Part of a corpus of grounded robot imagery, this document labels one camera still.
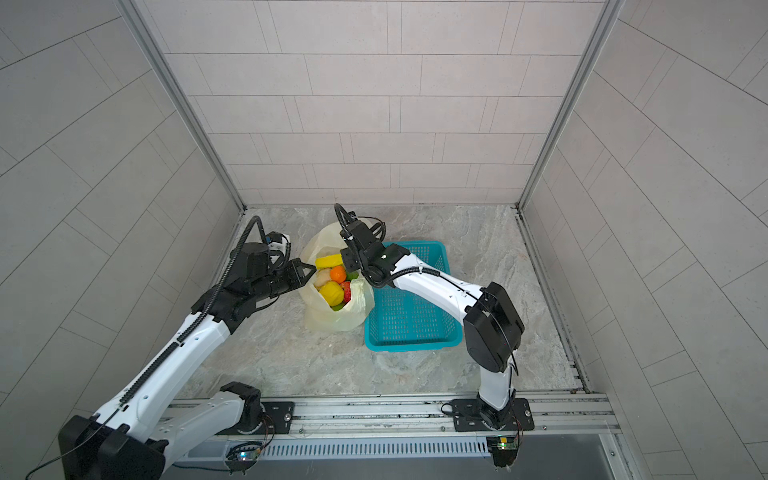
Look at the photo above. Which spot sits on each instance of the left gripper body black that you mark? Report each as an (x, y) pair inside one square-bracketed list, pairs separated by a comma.
[(275, 282)]

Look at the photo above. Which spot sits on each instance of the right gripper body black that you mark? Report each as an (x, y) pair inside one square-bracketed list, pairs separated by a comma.
[(352, 259)]

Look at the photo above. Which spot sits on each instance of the cream white pear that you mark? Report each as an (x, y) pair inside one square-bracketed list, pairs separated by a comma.
[(322, 277)]

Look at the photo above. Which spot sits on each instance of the yellow banana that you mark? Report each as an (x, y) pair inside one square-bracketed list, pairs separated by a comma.
[(329, 261)]

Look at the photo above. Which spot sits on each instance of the orange tangerine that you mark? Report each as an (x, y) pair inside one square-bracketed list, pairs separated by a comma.
[(338, 274)]

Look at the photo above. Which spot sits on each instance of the red apple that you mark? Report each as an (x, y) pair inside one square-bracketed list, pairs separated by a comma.
[(346, 286)]

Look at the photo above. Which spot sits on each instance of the yellow lemon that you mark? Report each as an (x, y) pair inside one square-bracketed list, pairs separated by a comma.
[(332, 293)]

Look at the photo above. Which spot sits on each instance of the cream plastic bag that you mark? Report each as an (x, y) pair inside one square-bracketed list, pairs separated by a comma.
[(318, 314)]

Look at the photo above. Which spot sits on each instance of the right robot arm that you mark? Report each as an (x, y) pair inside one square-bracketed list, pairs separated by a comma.
[(492, 327)]

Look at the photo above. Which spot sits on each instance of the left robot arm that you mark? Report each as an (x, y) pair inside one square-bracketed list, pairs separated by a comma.
[(126, 438)]

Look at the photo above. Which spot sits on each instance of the teal plastic basket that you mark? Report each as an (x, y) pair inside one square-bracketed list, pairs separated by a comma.
[(404, 322)]

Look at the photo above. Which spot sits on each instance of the left circuit board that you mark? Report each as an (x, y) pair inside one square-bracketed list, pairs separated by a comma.
[(242, 457)]

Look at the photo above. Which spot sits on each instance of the circuit board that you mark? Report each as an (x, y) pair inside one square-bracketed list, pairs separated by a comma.
[(242, 457), (503, 450)]

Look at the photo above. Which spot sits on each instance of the right circuit board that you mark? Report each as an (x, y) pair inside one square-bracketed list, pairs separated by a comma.
[(503, 450)]

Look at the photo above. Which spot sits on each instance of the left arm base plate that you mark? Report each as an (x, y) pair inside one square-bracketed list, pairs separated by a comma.
[(270, 418)]

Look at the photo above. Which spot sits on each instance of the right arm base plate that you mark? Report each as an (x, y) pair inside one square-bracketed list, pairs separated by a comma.
[(474, 415)]

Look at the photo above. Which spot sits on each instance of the aluminium mounting rail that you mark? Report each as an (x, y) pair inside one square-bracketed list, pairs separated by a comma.
[(422, 415)]

